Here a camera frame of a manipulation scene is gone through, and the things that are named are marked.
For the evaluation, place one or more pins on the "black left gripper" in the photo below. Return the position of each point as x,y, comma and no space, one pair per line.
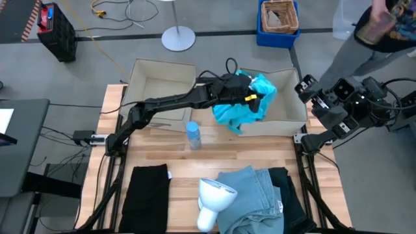
234,87

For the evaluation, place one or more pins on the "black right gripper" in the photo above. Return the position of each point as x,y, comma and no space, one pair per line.
325,100

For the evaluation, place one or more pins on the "turquoise shirt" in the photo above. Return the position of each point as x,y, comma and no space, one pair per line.
234,117

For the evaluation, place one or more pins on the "light blue jeans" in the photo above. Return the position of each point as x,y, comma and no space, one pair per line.
250,198

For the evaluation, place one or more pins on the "dark denim jeans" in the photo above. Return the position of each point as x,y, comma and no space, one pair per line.
292,208

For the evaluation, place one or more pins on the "black garment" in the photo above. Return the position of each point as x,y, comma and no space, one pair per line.
146,198

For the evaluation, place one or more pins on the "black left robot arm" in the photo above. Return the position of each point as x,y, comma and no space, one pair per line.
169,100

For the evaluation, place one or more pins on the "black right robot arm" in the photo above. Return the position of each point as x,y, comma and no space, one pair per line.
373,107

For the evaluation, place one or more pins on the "plain beige fabric bin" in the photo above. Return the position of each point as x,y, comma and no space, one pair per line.
286,110

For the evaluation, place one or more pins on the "person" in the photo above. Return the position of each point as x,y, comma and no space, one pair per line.
351,55

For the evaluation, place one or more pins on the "blue plastic crate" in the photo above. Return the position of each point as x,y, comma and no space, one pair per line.
274,40

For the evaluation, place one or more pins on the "light blue Febreze spray bottle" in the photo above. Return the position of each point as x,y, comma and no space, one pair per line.
193,133

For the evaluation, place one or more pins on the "wicker basket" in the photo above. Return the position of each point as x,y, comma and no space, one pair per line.
292,19

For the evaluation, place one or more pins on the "grey round-base pole stand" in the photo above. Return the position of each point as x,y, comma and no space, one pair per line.
178,38

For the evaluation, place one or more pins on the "white gooseneck desk lamp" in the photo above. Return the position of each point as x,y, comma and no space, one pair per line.
213,195

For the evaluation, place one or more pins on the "white power strip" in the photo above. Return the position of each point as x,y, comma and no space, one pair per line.
99,139

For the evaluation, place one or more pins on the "black power adapter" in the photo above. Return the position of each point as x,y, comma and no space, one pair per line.
83,136

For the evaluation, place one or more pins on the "black toolbox red top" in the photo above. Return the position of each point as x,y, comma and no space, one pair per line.
60,35

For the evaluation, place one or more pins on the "grey desk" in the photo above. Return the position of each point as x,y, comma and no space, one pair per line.
22,146

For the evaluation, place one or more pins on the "black hazard-striped floor mat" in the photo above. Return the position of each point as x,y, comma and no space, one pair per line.
13,19

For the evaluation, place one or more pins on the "white paper sheet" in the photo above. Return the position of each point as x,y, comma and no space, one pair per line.
5,120

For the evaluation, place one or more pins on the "dark flat device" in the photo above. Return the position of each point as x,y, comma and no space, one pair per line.
6,139

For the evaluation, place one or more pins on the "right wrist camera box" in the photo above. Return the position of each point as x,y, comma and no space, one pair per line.
344,88

